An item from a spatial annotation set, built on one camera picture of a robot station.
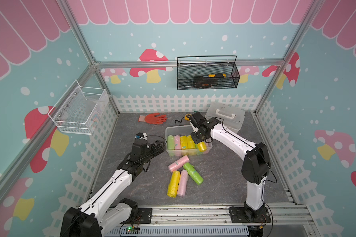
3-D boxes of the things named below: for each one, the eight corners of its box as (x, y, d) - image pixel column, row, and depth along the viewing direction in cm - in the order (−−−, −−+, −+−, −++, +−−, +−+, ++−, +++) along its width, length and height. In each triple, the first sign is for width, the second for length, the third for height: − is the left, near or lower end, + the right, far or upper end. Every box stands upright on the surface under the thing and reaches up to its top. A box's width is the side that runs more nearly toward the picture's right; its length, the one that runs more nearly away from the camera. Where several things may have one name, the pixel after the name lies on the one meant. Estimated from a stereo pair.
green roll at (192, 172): (196, 187, 85) (197, 185, 82) (182, 167, 93) (182, 164, 90) (203, 182, 87) (204, 180, 84) (189, 163, 95) (189, 160, 92)
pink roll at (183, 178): (176, 195, 82) (176, 193, 79) (181, 171, 91) (181, 168, 88) (185, 197, 82) (185, 195, 79) (189, 172, 90) (189, 170, 88)
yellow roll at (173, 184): (166, 195, 82) (166, 194, 80) (172, 171, 91) (172, 169, 88) (176, 197, 81) (175, 196, 79) (181, 173, 90) (181, 171, 88)
